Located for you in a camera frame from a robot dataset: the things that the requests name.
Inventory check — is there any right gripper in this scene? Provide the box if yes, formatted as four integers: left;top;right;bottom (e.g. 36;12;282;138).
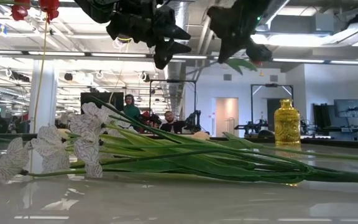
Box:
206;0;273;65

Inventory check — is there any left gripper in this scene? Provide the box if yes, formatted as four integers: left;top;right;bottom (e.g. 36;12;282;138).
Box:
106;0;193;70

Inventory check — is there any white artificial flower bunch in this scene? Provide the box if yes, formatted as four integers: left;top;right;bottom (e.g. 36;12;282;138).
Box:
0;96;358;187

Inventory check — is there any long-stemmed red blossom bunch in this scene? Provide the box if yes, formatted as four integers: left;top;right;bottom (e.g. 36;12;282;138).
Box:
9;0;61;24

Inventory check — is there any yellow glass vase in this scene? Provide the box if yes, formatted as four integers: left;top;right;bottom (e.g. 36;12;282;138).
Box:
273;98;301;147

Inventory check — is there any ceiling light strip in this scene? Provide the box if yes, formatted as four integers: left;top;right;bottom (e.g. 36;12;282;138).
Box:
272;57;358;65
0;50;211;60

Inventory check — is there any red equipment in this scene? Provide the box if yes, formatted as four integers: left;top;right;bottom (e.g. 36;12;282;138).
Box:
140;110;163;129

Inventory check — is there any black monitor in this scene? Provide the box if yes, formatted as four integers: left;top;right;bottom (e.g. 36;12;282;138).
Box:
80;91;125;115

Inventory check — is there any black panel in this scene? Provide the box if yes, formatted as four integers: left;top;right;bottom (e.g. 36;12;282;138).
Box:
313;103;332;128

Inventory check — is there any grey desk monitor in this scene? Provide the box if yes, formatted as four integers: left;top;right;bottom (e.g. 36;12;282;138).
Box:
334;98;358;128

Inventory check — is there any white pillar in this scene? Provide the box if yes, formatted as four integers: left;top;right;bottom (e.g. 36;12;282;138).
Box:
29;59;58;134

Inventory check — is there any black station frame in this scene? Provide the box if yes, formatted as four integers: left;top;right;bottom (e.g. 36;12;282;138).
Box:
149;79;198;134
250;83;294;134

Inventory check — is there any silver ventilation duct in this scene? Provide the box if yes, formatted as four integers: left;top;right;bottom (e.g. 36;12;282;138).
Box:
166;0;195;106

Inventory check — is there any yellow hanging cable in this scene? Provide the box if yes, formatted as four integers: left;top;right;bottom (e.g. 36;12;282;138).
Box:
107;37;131;103
32;18;50;133

